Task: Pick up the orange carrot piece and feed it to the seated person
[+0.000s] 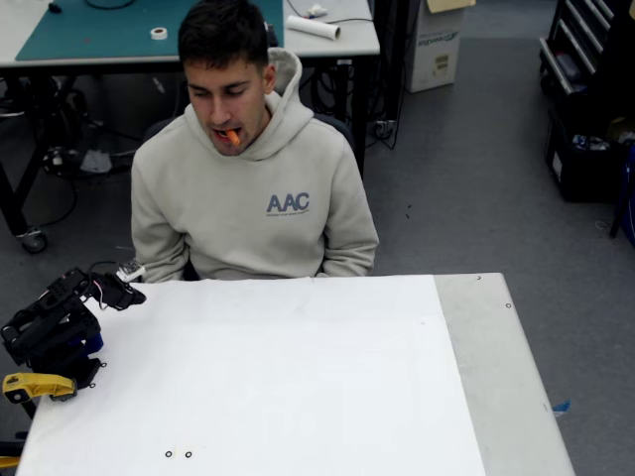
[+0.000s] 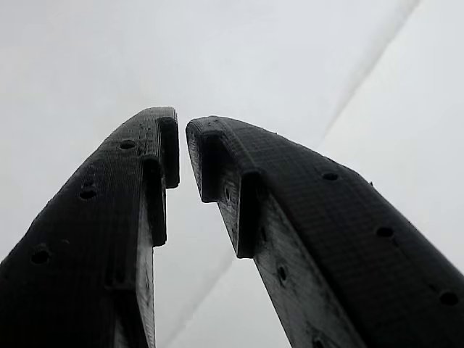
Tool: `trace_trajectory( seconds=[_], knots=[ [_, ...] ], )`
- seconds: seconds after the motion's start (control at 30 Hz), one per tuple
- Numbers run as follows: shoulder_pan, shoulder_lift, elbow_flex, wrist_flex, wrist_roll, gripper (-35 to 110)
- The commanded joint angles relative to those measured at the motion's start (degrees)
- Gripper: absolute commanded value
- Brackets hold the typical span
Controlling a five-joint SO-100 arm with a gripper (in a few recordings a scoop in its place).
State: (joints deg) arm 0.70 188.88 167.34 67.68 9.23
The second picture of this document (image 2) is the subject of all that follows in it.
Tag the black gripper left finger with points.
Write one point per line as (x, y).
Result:
(79, 224)

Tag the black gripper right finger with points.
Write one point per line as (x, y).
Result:
(344, 246)

